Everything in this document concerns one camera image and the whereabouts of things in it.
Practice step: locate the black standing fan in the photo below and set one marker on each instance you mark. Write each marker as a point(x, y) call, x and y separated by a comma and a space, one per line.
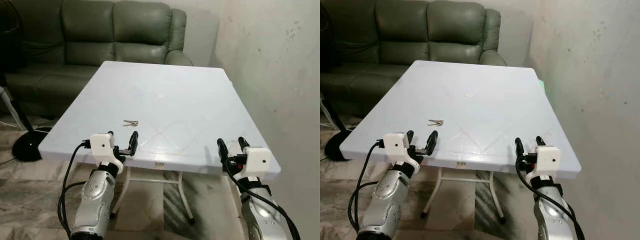
point(27, 147)
point(336, 147)

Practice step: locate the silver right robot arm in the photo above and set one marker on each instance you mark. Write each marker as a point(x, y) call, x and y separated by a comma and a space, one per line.
point(552, 215)
point(260, 215)

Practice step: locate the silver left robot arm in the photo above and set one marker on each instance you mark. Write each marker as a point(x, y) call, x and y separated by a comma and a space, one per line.
point(97, 195)
point(387, 197)

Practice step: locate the white metal stand leg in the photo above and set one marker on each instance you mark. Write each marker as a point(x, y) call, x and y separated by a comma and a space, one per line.
point(11, 110)
point(325, 112)

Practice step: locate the white folding table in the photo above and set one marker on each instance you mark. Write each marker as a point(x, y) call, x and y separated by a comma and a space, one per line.
point(165, 100)
point(475, 100)

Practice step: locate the green plastic object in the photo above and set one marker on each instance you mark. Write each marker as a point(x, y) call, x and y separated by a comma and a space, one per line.
point(543, 85)

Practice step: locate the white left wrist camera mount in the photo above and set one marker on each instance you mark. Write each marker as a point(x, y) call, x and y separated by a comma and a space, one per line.
point(102, 145)
point(397, 144)

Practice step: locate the green leather sofa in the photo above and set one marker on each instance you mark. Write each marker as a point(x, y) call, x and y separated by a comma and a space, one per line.
point(400, 30)
point(90, 30)

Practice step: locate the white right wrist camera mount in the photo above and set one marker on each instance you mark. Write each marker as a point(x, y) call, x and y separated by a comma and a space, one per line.
point(257, 160)
point(549, 159)

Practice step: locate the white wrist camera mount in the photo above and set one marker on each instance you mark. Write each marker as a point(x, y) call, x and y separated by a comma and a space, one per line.
point(397, 144)
point(549, 159)
point(102, 145)
point(257, 160)

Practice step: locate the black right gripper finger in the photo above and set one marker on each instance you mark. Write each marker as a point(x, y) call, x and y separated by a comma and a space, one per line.
point(520, 147)
point(541, 141)
point(222, 148)
point(244, 143)

